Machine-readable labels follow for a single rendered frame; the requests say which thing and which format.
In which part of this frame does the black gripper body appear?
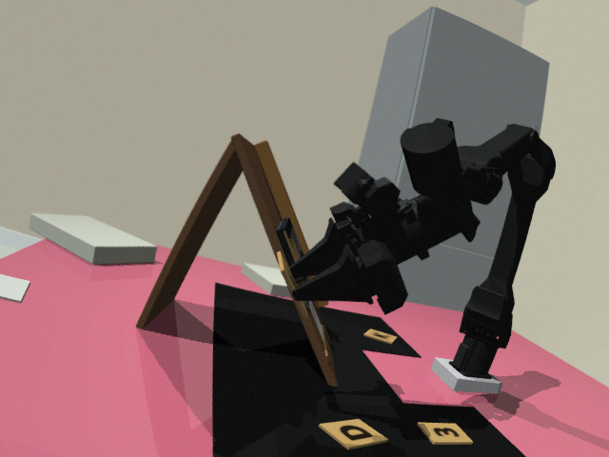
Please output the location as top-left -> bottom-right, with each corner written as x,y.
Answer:
330,198 -> 435,315

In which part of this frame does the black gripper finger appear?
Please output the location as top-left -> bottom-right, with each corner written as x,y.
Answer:
292,244 -> 374,304
289,217 -> 345,279

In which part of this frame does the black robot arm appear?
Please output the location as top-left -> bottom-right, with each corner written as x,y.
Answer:
334,118 -> 556,379

